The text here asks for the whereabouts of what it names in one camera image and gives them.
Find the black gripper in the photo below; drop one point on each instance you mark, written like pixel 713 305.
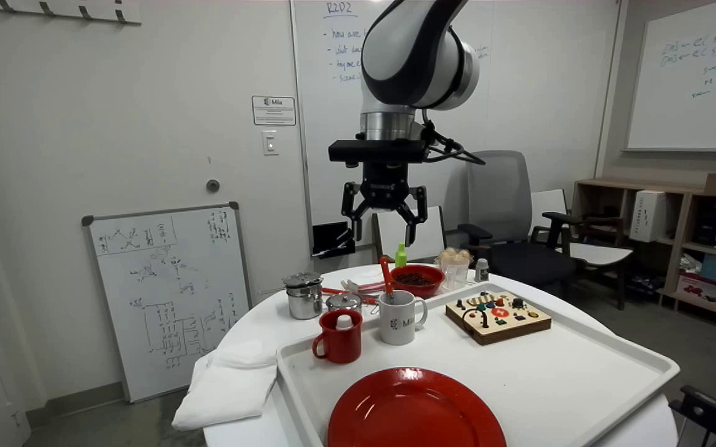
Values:
pixel 387 183

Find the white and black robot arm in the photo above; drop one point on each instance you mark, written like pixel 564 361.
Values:
pixel 412 58

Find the white plastic tray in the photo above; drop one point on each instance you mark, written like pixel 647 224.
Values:
pixel 566 380

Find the white square panel chair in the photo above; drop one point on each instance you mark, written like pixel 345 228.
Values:
pixel 398 237

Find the green bottle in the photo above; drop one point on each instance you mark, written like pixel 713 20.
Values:
pixel 401 257

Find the small black case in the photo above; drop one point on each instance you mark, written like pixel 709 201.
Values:
pixel 331 239

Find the red bowl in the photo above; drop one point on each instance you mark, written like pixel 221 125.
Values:
pixel 418 282

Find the clear plastic cup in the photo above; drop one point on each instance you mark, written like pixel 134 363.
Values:
pixel 456 264

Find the small metal cup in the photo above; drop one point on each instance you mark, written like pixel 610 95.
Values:
pixel 345 304

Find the grey office chair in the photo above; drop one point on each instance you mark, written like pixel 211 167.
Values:
pixel 498 198

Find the small salt shaker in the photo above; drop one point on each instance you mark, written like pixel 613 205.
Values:
pixel 480 268

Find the white mug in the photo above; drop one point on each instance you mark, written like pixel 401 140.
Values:
pixel 398 322

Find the metal canister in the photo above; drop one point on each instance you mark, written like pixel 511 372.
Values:
pixel 305 298

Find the white marshmallow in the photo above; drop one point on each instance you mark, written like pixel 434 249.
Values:
pixel 345 322

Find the red mug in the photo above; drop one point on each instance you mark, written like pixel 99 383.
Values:
pixel 341 344

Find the wooden peg board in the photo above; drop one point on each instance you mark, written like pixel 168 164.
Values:
pixel 498 322

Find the red plate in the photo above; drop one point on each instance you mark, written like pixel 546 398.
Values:
pixel 412 412

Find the white chair with black armrest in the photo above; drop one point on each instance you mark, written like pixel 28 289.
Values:
pixel 602 250

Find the small framed leaning whiteboard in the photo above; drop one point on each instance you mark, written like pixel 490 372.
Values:
pixel 168 298

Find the white cloth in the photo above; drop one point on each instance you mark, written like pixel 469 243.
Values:
pixel 224 388

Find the white binder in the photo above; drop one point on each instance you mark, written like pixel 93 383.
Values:
pixel 647 214

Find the wooden shelf unit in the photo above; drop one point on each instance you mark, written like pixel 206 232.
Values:
pixel 686 224

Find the whiteboard with teal writing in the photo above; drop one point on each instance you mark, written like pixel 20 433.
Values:
pixel 690 115

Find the red and white box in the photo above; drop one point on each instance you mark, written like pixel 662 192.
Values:
pixel 707 291

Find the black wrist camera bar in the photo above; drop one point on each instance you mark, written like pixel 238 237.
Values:
pixel 374 149

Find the white light switch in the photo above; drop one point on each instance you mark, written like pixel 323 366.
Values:
pixel 270 142

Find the white wall sign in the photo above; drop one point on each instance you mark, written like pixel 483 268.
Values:
pixel 274 110

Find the round grey wall stopper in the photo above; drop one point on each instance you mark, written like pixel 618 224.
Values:
pixel 212 187

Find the wall coat hook rack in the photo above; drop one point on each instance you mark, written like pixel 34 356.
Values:
pixel 60 7

